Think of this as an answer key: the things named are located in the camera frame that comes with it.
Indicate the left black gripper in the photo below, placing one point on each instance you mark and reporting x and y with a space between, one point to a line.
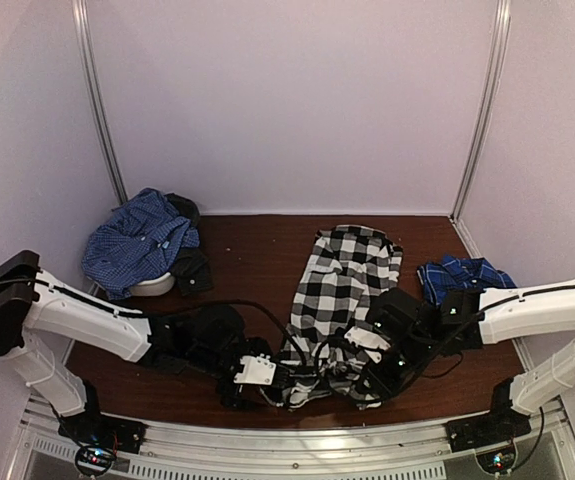
229 395

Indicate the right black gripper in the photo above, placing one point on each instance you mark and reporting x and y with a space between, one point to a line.
384 387

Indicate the black white checkered shirt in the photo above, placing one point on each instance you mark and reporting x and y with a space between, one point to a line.
349 267

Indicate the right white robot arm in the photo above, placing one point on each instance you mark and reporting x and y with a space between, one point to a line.
493 315

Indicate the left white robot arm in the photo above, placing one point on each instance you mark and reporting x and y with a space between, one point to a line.
31 300

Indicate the folded blue plaid shirt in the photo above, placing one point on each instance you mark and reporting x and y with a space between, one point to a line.
437 279

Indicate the black pinstripe shirt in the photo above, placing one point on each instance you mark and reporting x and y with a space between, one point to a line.
190 269

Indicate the white tray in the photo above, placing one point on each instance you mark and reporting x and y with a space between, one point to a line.
154 287

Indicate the crumpled blue dotted shirt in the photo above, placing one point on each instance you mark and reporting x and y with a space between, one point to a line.
138 242

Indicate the right circuit board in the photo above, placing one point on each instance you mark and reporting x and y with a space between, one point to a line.
496 462

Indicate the circuit board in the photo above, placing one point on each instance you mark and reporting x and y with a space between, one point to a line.
94 460
496 462

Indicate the left circuit board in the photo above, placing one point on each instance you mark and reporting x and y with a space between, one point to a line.
94 460

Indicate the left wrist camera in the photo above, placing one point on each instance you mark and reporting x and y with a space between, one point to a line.
219 325

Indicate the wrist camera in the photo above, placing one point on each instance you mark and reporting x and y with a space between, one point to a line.
393 318
219 325

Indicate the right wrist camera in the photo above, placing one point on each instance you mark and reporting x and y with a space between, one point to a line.
393 318

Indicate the front aluminium rail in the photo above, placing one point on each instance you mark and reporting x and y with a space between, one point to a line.
416 450

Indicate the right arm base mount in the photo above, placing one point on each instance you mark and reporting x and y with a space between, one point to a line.
486 429

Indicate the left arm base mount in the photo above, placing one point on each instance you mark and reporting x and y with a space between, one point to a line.
100 430

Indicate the right aluminium frame post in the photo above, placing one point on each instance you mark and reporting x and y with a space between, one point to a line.
496 59

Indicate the aluminium frame post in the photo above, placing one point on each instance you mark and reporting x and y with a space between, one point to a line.
496 59
98 110

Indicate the left aluminium frame post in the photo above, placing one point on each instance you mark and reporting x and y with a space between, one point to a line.
98 110

